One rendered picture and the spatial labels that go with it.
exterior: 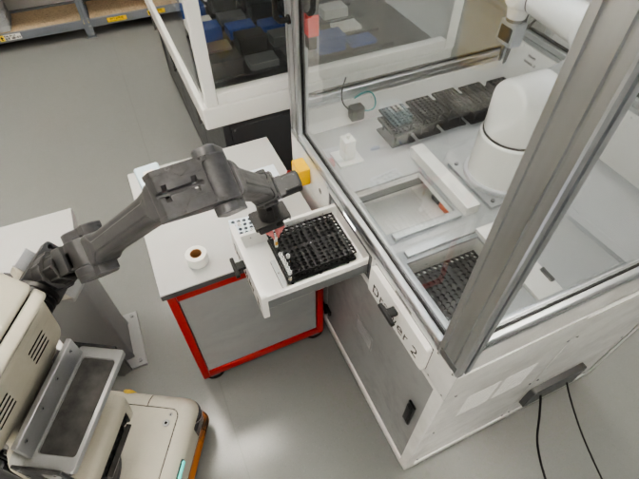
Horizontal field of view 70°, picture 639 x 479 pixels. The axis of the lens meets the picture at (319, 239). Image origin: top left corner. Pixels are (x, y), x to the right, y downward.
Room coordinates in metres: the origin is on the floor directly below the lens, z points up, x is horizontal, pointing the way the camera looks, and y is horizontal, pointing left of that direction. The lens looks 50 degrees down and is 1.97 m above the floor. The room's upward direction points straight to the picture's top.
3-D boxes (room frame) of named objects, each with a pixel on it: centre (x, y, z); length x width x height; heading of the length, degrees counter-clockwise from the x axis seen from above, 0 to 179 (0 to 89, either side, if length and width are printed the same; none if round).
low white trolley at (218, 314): (1.18, 0.36, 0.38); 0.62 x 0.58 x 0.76; 24
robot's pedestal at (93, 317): (0.98, 0.98, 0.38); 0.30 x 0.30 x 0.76; 24
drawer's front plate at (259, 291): (0.80, 0.21, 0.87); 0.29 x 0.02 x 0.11; 24
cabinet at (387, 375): (1.08, -0.54, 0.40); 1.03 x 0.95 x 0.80; 24
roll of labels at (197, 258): (0.92, 0.40, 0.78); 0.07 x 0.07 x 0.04
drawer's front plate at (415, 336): (0.64, -0.21, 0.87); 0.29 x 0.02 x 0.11; 24
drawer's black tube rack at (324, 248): (0.88, 0.03, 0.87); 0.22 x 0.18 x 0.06; 114
